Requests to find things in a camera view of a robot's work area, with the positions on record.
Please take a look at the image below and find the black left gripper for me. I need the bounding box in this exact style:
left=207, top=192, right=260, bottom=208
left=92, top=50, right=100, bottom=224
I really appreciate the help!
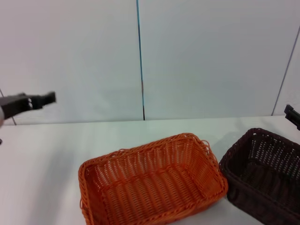
left=0, top=91, right=57, bottom=120

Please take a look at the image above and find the dark brown woven basket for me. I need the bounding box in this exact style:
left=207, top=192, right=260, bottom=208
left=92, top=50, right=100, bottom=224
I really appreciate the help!
left=218, top=127, right=300, bottom=225

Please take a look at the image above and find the orange woven plastic basket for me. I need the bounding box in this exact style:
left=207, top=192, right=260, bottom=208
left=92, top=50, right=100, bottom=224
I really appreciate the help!
left=78, top=133, right=229, bottom=225

